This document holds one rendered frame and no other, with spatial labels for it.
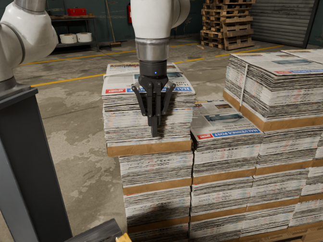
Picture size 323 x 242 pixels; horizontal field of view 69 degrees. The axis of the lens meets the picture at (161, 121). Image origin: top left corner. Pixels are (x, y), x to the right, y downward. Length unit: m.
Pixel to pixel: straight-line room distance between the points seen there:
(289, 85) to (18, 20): 1.00
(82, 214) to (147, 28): 1.45
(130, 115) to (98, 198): 1.22
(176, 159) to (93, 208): 1.03
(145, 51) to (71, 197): 1.51
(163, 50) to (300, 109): 0.65
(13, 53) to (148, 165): 0.62
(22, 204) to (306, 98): 1.21
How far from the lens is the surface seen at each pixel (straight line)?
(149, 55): 0.61
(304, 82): 1.03
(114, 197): 1.87
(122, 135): 0.78
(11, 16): 1.05
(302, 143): 1.20
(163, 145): 0.80
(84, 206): 1.86
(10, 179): 1.10
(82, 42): 6.84
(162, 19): 0.60
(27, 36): 1.04
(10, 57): 0.99
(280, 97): 1.00
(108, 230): 0.66
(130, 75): 0.88
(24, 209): 1.19
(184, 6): 0.73
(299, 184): 1.34
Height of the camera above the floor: 1.31
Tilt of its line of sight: 28 degrees down
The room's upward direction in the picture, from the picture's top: straight up
